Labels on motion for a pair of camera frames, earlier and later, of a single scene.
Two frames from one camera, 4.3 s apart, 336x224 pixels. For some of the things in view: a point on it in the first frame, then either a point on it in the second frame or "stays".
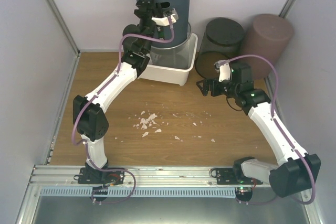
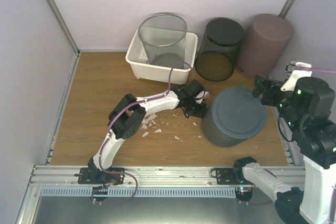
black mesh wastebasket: [222, 40] stays
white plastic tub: [172, 76] stays
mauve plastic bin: [269, 35] stays
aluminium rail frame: [145, 177] stays
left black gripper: [151, 8] → [200, 113]
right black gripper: [213, 83] → [270, 86]
